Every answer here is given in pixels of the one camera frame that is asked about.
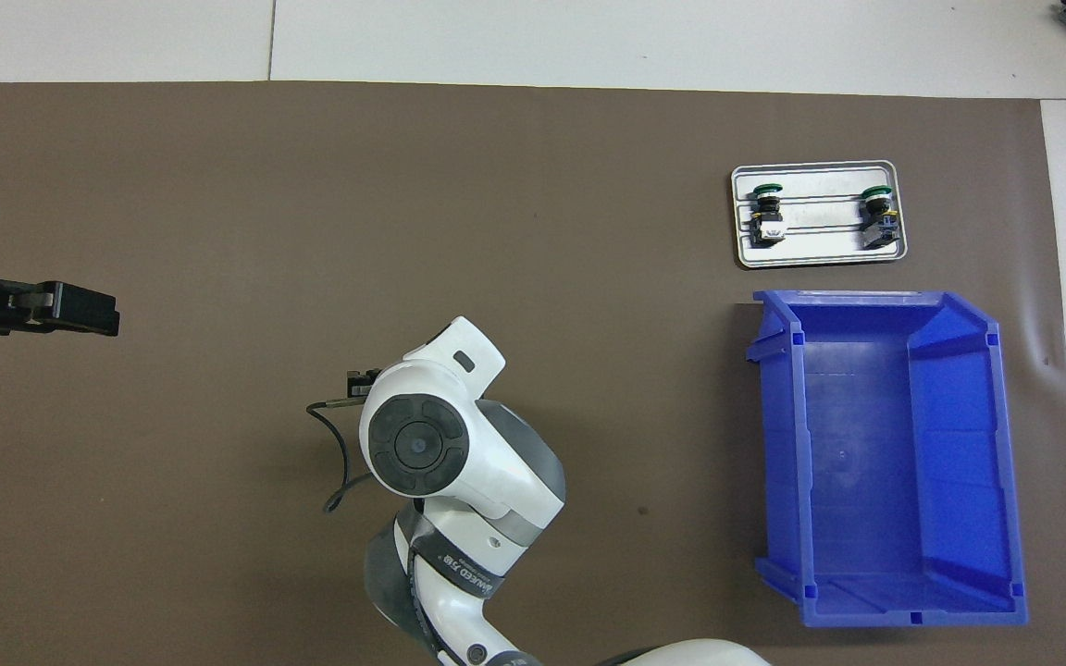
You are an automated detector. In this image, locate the brown table mat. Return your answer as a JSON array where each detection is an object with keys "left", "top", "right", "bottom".
[{"left": 0, "top": 80, "right": 1066, "bottom": 666}]

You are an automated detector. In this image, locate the grey metal tray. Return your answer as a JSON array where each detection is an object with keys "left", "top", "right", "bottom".
[{"left": 730, "top": 160, "right": 909, "bottom": 271}]

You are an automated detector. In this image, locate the green push button switch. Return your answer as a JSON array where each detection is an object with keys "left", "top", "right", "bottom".
[
  {"left": 748, "top": 183, "right": 787, "bottom": 249},
  {"left": 859, "top": 185, "right": 900, "bottom": 253}
]

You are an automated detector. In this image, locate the blue plastic storage bin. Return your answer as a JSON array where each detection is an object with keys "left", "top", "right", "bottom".
[{"left": 744, "top": 289, "right": 1030, "bottom": 630}]

